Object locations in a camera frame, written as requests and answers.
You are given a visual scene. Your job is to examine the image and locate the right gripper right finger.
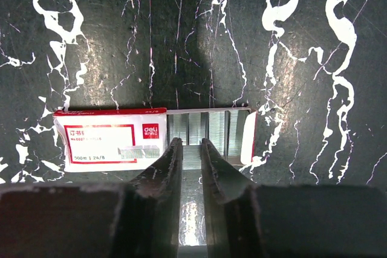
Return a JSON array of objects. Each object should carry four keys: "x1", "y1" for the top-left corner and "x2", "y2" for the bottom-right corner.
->
[{"x1": 201, "y1": 139, "x2": 386, "y2": 257}]

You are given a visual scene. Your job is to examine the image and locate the red staple box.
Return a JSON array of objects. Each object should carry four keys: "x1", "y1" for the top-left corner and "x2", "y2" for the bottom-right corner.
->
[{"x1": 54, "y1": 108, "x2": 256, "y2": 173}]

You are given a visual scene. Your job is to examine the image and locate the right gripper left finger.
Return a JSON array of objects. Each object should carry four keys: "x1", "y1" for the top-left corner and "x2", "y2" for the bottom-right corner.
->
[{"x1": 1, "y1": 138, "x2": 183, "y2": 257}]

